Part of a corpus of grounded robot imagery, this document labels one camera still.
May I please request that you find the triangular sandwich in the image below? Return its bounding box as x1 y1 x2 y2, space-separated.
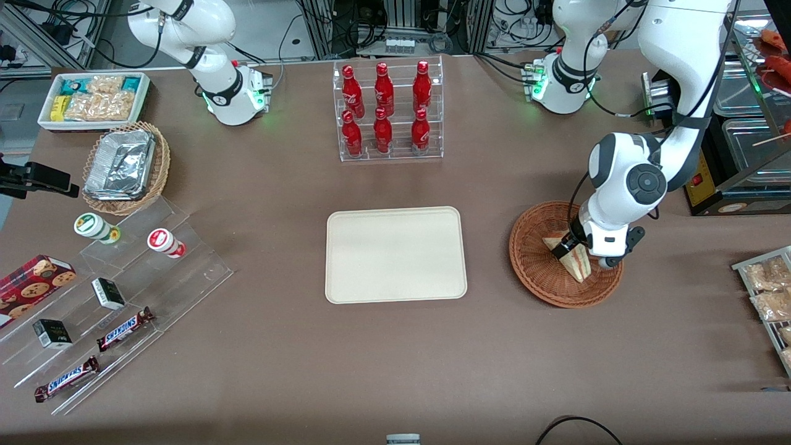
543 232 592 283

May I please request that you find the brown wicker basket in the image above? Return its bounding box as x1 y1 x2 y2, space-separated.
509 201 624 308

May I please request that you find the beige plastic tray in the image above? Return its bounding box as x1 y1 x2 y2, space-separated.
325 206 468 305

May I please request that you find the light wicker basket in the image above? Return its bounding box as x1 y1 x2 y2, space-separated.
82 121 171 217

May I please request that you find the black food warmer case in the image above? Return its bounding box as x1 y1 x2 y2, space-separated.
641 0 791 217

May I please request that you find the steel food pan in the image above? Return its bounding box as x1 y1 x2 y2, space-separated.
714 59 768 117
722 117 791 175

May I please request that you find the red cola bottle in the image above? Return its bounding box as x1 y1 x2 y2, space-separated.
373 108 393 154
413 61 432 115
342 65 365 118
411 108 431 154
374 62 395 117
341 111 363 157

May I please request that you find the clear acrylic bottle rack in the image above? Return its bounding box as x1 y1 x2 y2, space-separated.
332 55 444 163

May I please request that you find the red sausage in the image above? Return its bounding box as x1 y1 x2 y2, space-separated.
763 56 791 82
757 28 791 51

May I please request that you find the clear acrylic step display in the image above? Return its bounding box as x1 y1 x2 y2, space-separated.
0 197 234 416

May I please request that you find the red lid white cup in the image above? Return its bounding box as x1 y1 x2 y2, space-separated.
147 228 187 259

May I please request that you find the snickers chocolate bar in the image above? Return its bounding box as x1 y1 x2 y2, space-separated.
34 356 100 403
96 307 154 352

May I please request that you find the aluminium foil container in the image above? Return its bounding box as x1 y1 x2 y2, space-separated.
84 129 156 201

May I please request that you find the small black box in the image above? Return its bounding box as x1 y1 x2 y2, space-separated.
91 278 126 310
32 319 73 350

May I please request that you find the green lid white cup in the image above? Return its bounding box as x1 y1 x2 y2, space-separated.
74 213 122 245

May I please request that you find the large clear cracker bag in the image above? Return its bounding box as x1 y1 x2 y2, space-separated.
64 91 135 122

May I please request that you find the small clear cracker bag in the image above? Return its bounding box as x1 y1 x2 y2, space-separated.
87 75 124 95

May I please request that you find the white rectangular snack bin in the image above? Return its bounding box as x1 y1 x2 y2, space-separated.
37 72 151 132

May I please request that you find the red cookie box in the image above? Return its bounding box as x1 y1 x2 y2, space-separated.
0 255 77 329

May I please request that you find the grey wrist camera black mount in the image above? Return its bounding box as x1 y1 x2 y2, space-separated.
594 226 645 269

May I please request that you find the grey wire rack tray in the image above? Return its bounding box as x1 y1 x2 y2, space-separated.
732 246 791 379

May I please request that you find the black cable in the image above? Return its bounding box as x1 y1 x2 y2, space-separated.
535 415 624 445

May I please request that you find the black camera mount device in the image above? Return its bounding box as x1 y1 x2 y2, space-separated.
0 155 80 200

